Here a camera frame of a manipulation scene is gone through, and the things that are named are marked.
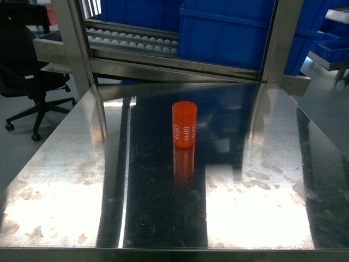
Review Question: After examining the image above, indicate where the orange cylindrical capacitor 4680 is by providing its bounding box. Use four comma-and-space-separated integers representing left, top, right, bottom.
172, 101, 197, 148

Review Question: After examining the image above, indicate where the black office chair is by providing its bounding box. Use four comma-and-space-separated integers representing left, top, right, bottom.
1, 4, 76, 141

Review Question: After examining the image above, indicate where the stainless steel roller rack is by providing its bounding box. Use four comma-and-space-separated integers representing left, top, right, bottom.
34, 1, 311, 96

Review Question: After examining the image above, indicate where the large blue plastic bin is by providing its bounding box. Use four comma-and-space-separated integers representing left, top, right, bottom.
177, 1, 322, 75

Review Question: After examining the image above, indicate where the blue plastic bin behind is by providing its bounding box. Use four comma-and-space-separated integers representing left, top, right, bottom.
101, 0, 183, 32

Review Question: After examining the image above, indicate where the blue bin right side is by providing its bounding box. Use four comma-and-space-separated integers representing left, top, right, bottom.
310, 32, 348, 63

